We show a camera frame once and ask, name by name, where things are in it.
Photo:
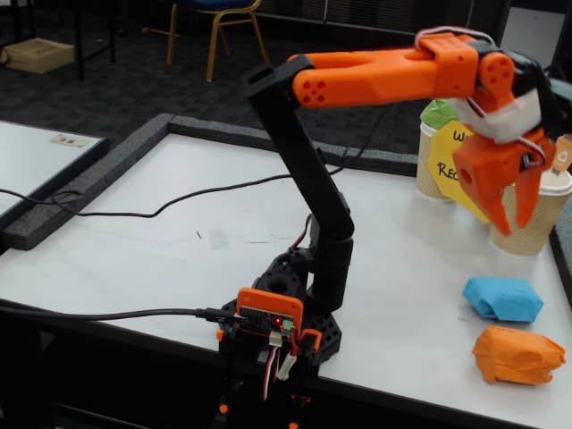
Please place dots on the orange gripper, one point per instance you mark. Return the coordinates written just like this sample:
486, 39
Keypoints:
484, 176

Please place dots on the blue paper ball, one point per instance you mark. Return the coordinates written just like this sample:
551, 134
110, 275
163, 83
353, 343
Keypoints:
505, 299

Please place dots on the green paper ball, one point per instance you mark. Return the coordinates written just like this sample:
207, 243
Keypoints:
435, 114

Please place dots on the orange paper ball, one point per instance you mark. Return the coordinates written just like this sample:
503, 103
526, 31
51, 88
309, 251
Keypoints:
514, 357

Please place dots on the black robot base clamp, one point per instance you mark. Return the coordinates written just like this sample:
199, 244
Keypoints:
322, 322

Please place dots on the orange and black robot arm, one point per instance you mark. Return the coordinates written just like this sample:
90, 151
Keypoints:
380, 82

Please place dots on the paper cup with orange tag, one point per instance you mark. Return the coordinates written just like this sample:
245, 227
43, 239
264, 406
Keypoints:
552, 214

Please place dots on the orange recycling bin tag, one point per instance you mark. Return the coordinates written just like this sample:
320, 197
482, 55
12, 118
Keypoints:
564, 156

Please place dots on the black foam border strip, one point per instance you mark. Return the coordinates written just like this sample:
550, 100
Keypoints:
89, 179
201, 127
564, 254

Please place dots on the yellow welcome paper sign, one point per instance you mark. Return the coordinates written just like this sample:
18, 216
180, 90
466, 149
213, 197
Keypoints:
442, 170

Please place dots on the paper cup with green tag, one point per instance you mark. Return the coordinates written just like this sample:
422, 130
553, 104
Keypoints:
422, 179

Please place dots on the white panel on black stand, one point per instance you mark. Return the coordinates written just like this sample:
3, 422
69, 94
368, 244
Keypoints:
532, 27

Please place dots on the orange controller board housing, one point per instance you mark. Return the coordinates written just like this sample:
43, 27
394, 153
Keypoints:
268, 304

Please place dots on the small paper label sticker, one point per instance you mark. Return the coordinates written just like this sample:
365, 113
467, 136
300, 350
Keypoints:
69, 140

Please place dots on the black table legs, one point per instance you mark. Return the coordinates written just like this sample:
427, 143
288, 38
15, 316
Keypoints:
79, 44

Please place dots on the brown cardboard box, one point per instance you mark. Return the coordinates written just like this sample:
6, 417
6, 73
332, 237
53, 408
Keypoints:
38, 56

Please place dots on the white camera mount wrap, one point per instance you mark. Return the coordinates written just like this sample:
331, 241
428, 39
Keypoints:
514, 118

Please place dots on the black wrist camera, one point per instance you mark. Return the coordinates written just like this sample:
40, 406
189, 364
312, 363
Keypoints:
554, 98

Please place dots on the gold frame blue seat chair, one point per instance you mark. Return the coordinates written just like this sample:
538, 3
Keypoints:
210, 4

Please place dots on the white board black frame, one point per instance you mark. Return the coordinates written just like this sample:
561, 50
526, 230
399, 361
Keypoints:
27, 161

